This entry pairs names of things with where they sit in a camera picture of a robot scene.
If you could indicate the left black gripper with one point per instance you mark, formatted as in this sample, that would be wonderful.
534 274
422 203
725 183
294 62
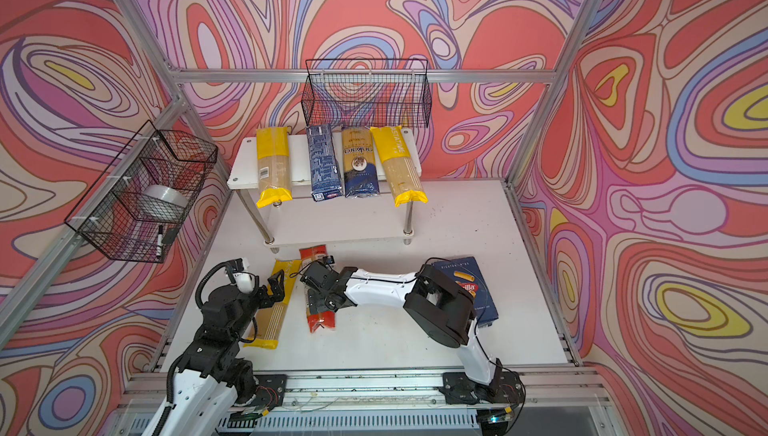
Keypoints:
266 300

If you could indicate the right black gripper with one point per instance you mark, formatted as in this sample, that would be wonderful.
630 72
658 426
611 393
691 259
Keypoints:
316 301

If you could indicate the red spaghetti bag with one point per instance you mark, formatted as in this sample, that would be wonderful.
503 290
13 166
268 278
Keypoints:
318 316

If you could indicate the yellow spaghetti bag long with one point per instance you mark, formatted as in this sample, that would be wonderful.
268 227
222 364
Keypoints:
274 170

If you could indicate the blue spaghetti box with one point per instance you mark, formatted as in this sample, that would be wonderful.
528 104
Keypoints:
325 175

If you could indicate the dark blue spaghetti bag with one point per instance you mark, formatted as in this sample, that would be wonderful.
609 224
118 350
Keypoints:
360 173

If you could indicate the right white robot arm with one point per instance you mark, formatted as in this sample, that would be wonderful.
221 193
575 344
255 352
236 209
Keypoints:
442 308

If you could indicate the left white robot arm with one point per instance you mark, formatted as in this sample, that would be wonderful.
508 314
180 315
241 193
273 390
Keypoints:
209 378

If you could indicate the blue Barilla pasta box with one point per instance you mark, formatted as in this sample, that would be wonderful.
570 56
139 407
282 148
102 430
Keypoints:
465 271

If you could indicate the black marker pen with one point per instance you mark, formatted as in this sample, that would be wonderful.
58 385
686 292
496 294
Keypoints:
159 248

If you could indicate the silver tape roll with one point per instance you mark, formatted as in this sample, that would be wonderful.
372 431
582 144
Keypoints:
166 194

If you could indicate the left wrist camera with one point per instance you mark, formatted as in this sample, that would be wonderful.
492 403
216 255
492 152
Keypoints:
240 275

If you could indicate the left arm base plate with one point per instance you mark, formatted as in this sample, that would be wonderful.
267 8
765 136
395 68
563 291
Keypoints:
261 391

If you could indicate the black wire basket left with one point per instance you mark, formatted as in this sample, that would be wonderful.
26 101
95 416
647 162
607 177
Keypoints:
122 224

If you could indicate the black wire basket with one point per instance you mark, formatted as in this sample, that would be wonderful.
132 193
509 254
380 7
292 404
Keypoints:
367 92
122 224

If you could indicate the black wire basket back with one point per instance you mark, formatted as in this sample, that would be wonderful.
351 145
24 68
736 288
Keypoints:
367 92

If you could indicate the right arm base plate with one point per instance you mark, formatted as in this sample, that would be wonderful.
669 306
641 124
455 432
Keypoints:
505 388

